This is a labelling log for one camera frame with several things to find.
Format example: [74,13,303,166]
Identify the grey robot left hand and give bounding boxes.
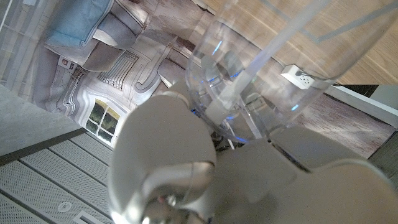
[105,80,398,224]

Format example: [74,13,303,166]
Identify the clear dispenser bottle black pump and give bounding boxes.
[185,0,398,144]

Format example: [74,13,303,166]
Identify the white power strip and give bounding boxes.
[280,64,317,90]

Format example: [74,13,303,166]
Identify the printed sofa backdrop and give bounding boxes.
[0,0,396,159]

